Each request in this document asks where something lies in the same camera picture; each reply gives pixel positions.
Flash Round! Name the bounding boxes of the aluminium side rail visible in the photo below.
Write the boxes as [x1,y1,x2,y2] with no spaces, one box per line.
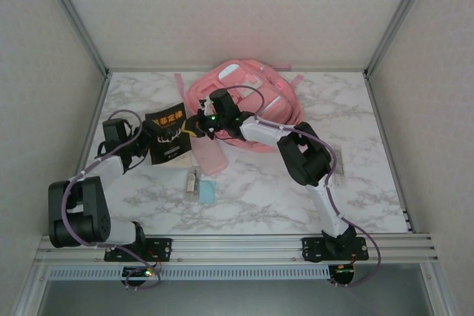
[364,71,414,234]
[55,71,112,235]

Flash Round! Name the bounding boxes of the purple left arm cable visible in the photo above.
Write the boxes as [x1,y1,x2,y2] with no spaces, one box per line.
[61,109,162,291]

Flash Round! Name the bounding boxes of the black book with orange title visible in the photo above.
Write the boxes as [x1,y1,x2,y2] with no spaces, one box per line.
[144,101,193,168]

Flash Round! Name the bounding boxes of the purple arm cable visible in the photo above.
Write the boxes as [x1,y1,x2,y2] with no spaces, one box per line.
[225,85,382,289]
[61,109,162,291]

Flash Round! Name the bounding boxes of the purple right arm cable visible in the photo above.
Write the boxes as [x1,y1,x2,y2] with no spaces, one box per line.
[225,85,382,289]

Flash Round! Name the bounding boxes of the pink student backpack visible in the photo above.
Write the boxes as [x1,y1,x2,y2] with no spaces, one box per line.
[173,58,304,154]

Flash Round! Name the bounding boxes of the white slotted cable duct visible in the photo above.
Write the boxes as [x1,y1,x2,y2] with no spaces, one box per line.
[47,266,330,280]

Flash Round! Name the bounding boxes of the black controller board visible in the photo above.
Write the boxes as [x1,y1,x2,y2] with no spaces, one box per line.
[121,266,158,288]
[327,263,357,286]

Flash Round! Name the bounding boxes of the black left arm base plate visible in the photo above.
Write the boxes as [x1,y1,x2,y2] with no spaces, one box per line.
[104,237,173,262]

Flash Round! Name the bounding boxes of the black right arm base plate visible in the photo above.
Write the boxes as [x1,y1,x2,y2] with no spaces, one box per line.
[301,236,370,262]

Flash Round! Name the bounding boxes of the aluminium mounting rail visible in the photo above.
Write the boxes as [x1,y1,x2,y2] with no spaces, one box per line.
[35,233,440,262]

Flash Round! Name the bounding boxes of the light blue eraser pad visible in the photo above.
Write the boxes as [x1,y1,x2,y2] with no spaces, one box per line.
[198,179,218,205]

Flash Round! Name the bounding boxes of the aluminium frame post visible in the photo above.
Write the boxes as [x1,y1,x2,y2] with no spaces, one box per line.
[36,0,112,77]
[364,0,438,78]

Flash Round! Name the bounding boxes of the aluminium lower frame bar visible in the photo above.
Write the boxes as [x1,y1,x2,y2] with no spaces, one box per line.
[14,260,51,316]
[421,260,460,316]

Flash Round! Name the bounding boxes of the clear small plastic box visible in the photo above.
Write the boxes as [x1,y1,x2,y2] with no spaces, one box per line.
[184,168,203,198]

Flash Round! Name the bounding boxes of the pink pencil case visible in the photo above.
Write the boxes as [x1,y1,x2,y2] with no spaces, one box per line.
[192,138,229,175]

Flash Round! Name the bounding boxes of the grey metal panel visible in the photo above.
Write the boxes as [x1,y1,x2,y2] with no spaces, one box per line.
[36,280,436,316]

